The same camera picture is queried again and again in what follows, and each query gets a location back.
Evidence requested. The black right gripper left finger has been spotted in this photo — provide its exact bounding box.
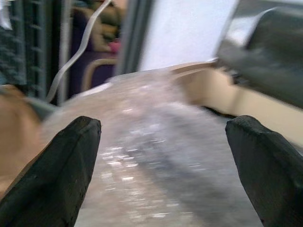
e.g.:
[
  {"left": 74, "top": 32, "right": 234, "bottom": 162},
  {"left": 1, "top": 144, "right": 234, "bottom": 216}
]
[{"left": 0, "top": 115, "right": 102, "bottom": 227}]

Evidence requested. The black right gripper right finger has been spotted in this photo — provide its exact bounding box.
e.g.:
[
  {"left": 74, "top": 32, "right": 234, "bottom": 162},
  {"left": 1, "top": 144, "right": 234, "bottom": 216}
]
[{"left": 225, "top": 115, "right": 303, "bottom": 227}]

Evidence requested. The brown cardboard piece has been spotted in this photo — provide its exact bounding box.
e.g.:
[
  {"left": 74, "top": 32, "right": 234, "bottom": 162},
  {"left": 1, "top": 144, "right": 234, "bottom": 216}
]
[{"left": 0, "top": 84, "right": 45, "bottom": 197}]

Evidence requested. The beige cardboard box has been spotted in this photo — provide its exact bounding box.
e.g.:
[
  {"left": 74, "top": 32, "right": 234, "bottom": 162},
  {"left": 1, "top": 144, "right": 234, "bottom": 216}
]
[{"left": 170, "top": 59, "right": 303, "bottom": 149}]

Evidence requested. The clear bubble wrap sheet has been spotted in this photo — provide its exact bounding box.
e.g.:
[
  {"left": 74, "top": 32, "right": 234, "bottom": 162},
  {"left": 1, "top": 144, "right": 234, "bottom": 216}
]
[{"left": 42, "top": 68, "right": 263, "bottom": 227}]

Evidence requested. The dark grey plastic crate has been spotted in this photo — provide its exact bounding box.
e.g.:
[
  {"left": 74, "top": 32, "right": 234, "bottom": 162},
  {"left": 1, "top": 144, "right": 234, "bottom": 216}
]
[{"left": 0, "top": 0, "right": 60, "bottom": 105}]

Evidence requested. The purple chair with wooden frame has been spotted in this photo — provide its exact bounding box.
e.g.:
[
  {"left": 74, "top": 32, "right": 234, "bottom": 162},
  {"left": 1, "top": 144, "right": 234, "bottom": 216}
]
[{"left": 71, "top": 0, "right": 123, "bottom": 93}]

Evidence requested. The white cable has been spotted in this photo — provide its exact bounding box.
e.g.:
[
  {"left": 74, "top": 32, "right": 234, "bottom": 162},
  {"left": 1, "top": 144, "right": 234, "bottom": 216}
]
[{"left": 45, "top": 0, "right": 112, "bottom": 104}]

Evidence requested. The grey door frame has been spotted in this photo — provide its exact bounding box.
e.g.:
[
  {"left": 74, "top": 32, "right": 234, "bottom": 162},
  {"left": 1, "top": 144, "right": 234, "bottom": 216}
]
[{"left": 117, "top": 0, "right": 153, "bottom": 75}]

